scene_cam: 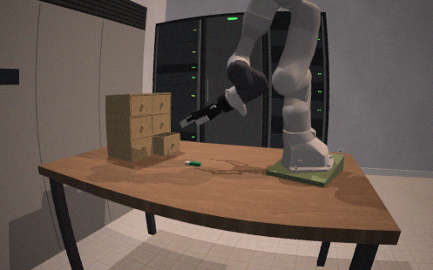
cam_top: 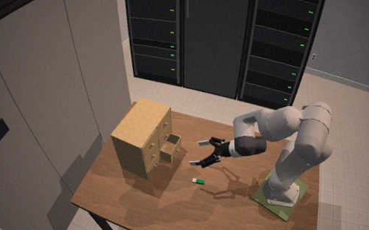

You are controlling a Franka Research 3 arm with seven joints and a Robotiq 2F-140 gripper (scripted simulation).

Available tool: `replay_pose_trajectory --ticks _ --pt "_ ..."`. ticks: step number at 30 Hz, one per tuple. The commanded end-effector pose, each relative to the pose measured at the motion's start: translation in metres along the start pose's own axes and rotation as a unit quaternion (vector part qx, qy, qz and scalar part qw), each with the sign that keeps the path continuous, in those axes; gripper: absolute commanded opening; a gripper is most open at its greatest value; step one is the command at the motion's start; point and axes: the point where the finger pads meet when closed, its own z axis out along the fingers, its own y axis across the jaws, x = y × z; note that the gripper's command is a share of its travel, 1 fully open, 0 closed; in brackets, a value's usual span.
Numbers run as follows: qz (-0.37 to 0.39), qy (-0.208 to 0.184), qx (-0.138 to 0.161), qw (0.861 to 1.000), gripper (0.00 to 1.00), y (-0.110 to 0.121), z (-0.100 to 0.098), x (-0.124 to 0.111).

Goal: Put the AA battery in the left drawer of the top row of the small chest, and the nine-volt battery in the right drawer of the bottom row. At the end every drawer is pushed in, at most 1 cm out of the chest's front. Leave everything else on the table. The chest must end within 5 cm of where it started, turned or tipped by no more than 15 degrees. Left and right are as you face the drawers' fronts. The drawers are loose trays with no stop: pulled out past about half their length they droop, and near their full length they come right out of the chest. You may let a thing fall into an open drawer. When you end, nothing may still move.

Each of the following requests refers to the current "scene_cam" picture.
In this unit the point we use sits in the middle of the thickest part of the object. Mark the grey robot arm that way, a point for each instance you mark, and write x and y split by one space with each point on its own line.
301 147

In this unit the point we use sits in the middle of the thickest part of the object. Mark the light wooden drawer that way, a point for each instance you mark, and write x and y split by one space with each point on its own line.
141 147
157 106
141 126
138 105
158 125
165 143

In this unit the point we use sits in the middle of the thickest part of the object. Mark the small wooden chest of drawers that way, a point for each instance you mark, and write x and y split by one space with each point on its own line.
118 125

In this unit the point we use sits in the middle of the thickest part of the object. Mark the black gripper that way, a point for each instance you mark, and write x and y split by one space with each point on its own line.
208 112

